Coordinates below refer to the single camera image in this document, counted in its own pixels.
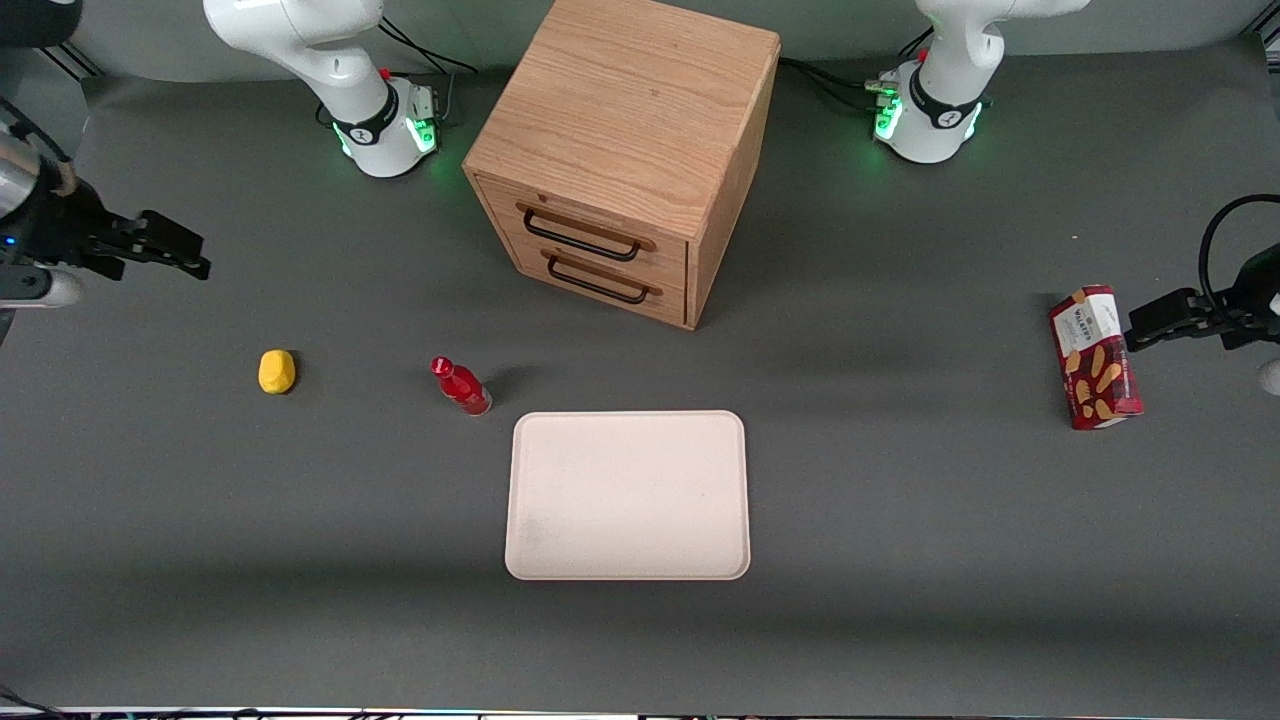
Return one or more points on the beige rectangular tray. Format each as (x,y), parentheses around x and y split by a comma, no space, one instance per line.
(627,495)

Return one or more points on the red tartan shortbread box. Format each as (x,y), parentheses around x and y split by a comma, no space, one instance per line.
(1098,360)

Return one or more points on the red coke bottle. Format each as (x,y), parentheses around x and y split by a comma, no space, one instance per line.
(462,387)

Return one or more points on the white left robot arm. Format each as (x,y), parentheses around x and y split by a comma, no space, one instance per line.
(945,100)

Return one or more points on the aluminium frame rail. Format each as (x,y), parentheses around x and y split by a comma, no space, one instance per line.
(72,63)
(1263,48)

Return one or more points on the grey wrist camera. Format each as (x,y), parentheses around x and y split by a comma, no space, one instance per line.
(40,288)
(1272,378)

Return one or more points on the yellow lemon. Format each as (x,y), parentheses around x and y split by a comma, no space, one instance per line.
(277,372)

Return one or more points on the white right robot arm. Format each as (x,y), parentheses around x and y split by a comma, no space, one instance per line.
(300,40)

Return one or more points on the dark grey table mat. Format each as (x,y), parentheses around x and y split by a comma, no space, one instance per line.
(900,520)

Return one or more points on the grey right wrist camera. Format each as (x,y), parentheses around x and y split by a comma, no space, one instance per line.
(40,288)

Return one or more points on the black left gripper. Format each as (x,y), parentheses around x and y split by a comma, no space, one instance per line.
(1251,288)

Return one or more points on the wooden drawer cabinet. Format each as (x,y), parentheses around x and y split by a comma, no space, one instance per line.
(620,100)

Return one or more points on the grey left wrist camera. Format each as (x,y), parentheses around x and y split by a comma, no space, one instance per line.
(1272,378)

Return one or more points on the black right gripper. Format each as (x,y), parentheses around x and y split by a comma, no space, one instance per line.
(52,228)

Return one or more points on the wooden drawer front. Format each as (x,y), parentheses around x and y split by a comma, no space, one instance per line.
(500,200)
(525,268)

